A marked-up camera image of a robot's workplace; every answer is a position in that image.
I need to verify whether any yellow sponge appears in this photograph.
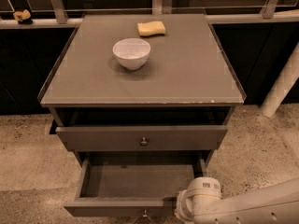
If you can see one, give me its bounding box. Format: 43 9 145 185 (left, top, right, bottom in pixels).
137 21 165 36

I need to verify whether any grey drawer cabinet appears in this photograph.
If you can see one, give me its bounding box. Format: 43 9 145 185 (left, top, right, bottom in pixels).
37 13 248 173

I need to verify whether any metal window railing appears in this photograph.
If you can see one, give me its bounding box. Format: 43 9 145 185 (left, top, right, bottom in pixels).
0 0 299 29

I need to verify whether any grey drawer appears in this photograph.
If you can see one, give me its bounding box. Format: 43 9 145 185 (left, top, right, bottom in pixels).
56 125 228 152
64 151 206 217

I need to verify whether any small yellow object on ledge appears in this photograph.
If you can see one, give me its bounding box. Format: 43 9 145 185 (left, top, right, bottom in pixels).
13 9 33 24

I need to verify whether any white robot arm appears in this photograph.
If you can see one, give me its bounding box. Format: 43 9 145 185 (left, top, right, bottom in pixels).
174 177 299 224

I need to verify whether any white bowl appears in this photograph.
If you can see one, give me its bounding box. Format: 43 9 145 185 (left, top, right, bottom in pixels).
112 38 151 70

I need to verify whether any grey top drawer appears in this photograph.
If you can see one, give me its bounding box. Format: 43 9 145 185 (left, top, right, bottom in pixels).
56 125 228 152

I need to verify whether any white diagonal pole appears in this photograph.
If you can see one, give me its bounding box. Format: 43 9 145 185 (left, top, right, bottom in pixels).
260 42 299 118

